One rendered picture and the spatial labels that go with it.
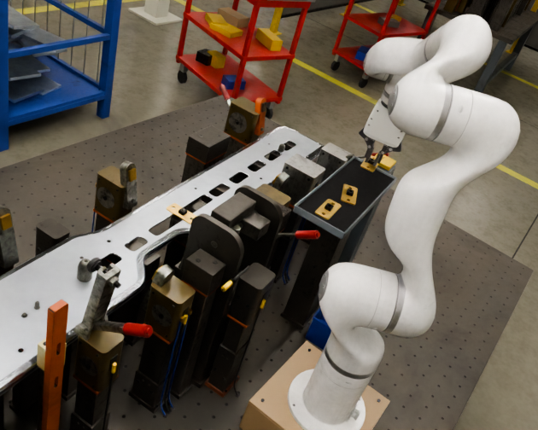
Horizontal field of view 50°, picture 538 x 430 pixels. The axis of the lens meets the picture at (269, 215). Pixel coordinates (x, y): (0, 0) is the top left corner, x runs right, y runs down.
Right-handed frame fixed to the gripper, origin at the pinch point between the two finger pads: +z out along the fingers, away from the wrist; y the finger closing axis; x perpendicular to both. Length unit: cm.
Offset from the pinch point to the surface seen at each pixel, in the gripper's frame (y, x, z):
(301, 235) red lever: 5.1, 34.8, 8.9
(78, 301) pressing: 37, 71, 22
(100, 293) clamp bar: 26, 81, 5
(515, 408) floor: -98, -74, 122
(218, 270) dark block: 15, 57, 10
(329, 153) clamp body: 15.4, -22.3, 16.5
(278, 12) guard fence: 181, -416, 99
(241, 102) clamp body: 51, -29, 16
